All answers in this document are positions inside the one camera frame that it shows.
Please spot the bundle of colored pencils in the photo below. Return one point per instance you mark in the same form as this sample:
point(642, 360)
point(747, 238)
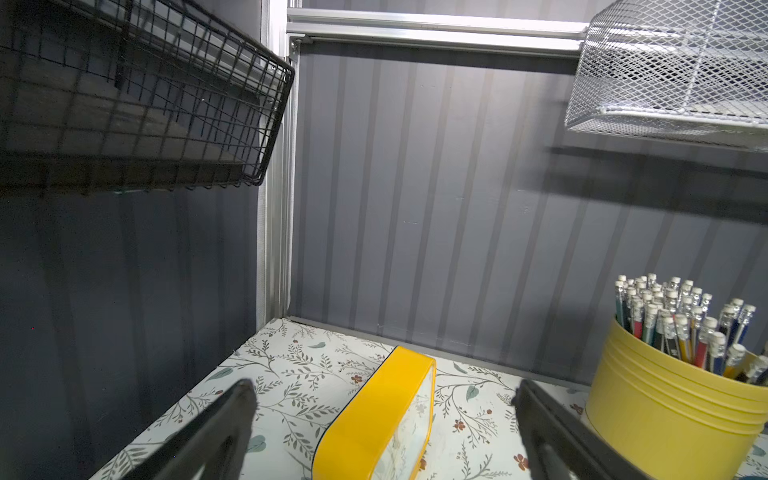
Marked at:
point(674, 318)

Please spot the black wire wall basket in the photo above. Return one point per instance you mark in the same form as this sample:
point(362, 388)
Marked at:
point(121, 96)

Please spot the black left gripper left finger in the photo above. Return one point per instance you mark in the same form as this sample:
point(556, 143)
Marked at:
point(213, 445)

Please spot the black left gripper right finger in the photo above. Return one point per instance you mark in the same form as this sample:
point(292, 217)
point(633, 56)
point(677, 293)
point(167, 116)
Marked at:
point(559, 446)

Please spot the yellow pencil cup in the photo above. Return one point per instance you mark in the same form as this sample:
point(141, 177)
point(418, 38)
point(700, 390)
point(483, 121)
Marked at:
point(671, 419)

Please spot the white mesh wall basket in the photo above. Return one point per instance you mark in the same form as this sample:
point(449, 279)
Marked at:
point(682, 71)

